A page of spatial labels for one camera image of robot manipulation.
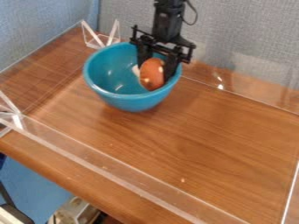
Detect clear acrylic corner bracket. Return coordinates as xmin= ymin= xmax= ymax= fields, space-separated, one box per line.
xmin=80 ymin=20 xmax=120 ymax=50

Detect blue plastic bowl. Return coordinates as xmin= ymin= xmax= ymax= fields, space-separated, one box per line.
xmin=82 ymin=42 xmax=182 ymax=112

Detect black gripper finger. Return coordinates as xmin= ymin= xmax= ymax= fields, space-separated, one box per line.
xmin=162 ymin=53 xmax=181 ymax=81
xmin=136 ymin=44 xmax=153 ymax=67

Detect clear acrylic front barrier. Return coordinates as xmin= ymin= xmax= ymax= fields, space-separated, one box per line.
xmin=12 ymin=115 xmax=248 ymax=224

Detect clear acrylic back barrier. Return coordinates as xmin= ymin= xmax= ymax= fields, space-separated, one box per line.
xmin=182 ymin=45 xmax=299 ymax=115

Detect clear acrylic barrier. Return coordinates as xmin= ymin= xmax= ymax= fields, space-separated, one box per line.
xmin=182 ymin=45 xmax=299 ymax=115
xmin=12 ymin=115 xmax=248 ymax=224

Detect brown toy mushroom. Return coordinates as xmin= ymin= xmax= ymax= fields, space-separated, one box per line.
xmin=132 ymin=58 xmax=165 ymax=91

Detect white box under table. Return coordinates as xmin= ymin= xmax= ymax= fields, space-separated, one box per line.
xmin=46 ymin=196 xmax=100 ymax=224

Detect dark stand under table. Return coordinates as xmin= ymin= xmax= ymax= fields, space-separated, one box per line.
xmin=0 ymin=181 xmax=34 ymax=224

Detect clear acrylic left bracket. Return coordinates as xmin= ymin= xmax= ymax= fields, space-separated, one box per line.
xmin=0 ymin=90 xmax=25 ymax=138

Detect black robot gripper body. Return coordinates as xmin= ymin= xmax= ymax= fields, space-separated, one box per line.
xmin=129 ymin=0 xmax=196 ymax=63

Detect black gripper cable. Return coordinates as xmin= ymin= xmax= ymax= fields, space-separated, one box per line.
xmin=180 ymin=0 xmax=198 ymax=26

